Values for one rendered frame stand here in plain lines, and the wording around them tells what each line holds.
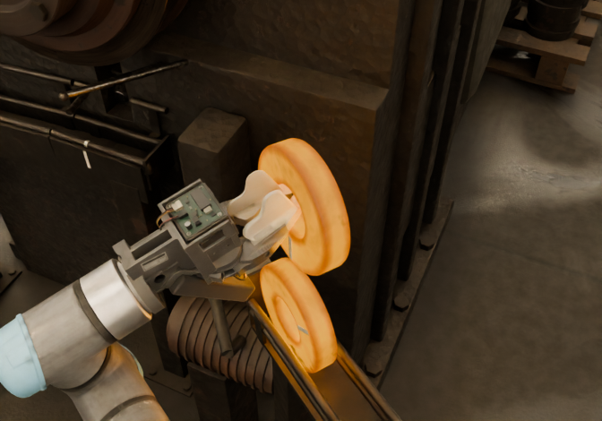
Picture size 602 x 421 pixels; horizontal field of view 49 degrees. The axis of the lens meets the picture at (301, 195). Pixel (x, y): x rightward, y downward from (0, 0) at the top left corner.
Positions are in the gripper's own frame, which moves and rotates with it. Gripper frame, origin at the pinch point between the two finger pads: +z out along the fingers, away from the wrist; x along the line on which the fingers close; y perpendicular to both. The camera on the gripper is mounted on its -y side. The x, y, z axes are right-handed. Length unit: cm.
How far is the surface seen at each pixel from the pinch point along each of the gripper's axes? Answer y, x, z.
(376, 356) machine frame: -91, 18, 8
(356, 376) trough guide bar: -23.6, -11.1, -4.7
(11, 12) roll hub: 13.6, 40.0, -16.6
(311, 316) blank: -15.2, -5.0, -5.6
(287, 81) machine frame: -8.7, 26.4, 11.4
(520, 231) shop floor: -114, 34, 68
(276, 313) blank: -22.9, 2.8, -8.5
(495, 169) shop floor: -117, 58, 80
